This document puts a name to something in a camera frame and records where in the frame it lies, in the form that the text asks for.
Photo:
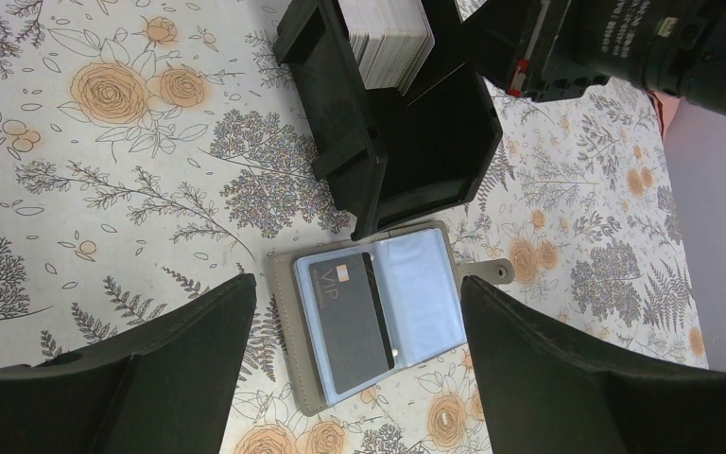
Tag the black credit card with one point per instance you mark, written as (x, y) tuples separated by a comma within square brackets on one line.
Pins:
[(378, 309)]

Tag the pink crumpled cloth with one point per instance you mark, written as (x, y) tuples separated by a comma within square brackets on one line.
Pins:
[(666, 107)]

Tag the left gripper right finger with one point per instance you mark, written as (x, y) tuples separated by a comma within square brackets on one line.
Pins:
[(546, 387)]

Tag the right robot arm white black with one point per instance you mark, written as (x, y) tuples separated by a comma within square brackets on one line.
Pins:
[(676, 47)]

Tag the white card stack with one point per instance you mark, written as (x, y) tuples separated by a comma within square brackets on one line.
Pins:
[(390, 40)]

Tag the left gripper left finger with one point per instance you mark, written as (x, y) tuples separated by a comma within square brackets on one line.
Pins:
[(165, 386)]

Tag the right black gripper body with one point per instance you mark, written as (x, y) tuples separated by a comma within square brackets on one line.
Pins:
[(527, 49)]

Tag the grey leather card holder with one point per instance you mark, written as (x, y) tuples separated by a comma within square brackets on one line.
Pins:
[(419, 284)]

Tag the black card tray box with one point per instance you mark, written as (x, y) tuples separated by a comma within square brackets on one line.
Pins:
[(389, 157)]

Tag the floral patterned table mat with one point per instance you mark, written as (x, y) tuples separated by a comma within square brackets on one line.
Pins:
[(150, 150)]

